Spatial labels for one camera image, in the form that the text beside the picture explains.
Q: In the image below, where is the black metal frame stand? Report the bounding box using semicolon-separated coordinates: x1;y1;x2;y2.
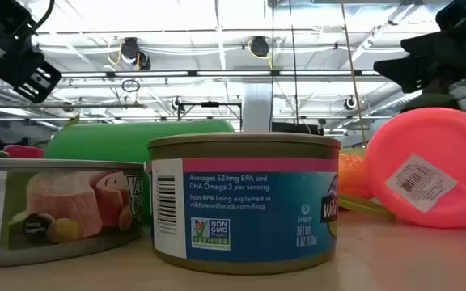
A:
176;100;244;133

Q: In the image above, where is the green toy bottle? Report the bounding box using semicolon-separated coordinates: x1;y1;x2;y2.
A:
43;120;236;226

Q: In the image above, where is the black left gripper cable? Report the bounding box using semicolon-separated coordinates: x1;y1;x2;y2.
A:
30;0;56;32

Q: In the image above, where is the black monitor screen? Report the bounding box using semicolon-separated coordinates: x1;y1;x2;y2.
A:
271;122;325;137

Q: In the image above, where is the toy orange fruit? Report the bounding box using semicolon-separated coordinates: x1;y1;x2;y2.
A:
337;153;375;200

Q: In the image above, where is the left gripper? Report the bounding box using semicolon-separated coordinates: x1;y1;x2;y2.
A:
0;0;62;104

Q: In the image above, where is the red toy bell pepper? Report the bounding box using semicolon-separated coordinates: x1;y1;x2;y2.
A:
2;144;45;159

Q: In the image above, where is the green Van Camp's tuna can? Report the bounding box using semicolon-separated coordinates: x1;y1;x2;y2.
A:
0;158;146;270

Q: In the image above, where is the orange toy bottle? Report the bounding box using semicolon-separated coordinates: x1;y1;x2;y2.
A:
364;107;466;230

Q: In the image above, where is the blue Wild Planet tuna can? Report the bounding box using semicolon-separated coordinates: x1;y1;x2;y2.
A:
147;132;342;276

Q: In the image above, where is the yellow hanging cable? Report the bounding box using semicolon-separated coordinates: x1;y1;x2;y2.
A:
340;0;368;149

